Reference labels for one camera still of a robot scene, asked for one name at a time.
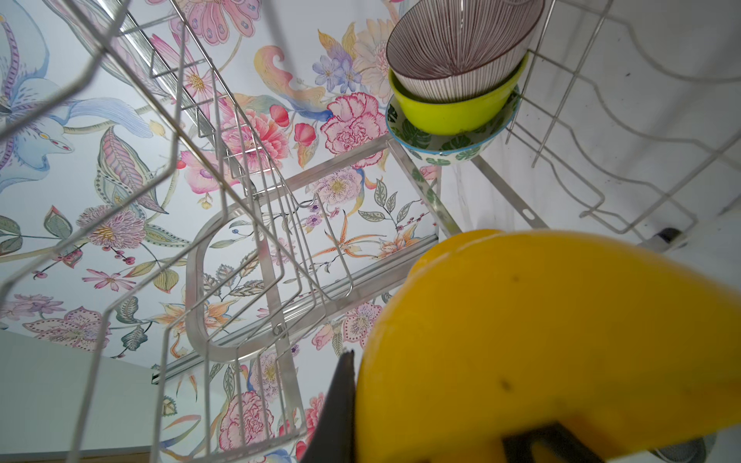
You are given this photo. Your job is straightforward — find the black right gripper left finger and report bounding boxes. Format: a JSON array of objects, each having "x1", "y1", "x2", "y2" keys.
[{"x1": 301, "y1": 350, "x2": 356, "y2": 463}]

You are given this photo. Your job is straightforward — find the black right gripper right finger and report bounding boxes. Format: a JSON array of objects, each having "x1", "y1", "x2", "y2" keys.
[{"x1": 502, "y1": 424, "x2": 603, "y2": 463}]

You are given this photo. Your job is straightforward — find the yellow plastic bowl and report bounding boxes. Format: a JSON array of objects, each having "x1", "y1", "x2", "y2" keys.
[{"x1": 355, "y1": 231, "x2": 740, "y2": 462}]

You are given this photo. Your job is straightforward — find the silver wire dish rack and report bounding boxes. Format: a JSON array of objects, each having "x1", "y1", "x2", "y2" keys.
[{"x1": 1, "y1": 1, "x2": 740, "y2": 462}]

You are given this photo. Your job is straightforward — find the green leaf pattern bowl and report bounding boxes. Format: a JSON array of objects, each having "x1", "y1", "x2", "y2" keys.
[{"x1": 386, "y1": 87, "x2": 521, "y2": 167}]

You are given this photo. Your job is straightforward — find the lime green plastic bowl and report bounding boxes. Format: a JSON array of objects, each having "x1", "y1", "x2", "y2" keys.
[{"x1": 389, "y1": 55, "x2": 529, "y2": 136}]

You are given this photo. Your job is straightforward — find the pink striped bowl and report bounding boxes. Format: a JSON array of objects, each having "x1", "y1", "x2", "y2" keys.
[{"x1": 386, "y1": 0, "x2": 545, "y2": 102}]

